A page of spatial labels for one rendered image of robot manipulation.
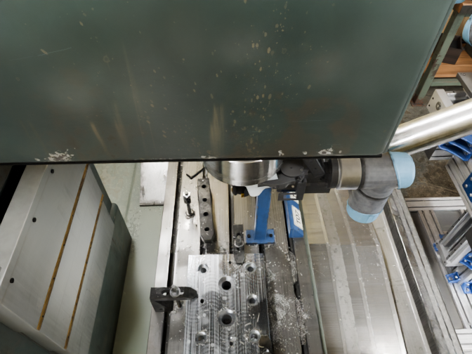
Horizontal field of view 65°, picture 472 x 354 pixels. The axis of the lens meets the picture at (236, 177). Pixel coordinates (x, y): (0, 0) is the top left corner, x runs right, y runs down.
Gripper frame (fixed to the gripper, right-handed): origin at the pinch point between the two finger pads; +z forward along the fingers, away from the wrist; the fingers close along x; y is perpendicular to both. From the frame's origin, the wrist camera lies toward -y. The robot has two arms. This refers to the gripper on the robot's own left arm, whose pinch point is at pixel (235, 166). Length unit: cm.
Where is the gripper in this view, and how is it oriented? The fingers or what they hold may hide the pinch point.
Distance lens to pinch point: 73.7
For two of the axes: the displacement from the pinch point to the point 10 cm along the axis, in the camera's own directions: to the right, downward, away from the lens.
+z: -10.0, 0.2, -0.1
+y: 0.0, 6.3, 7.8
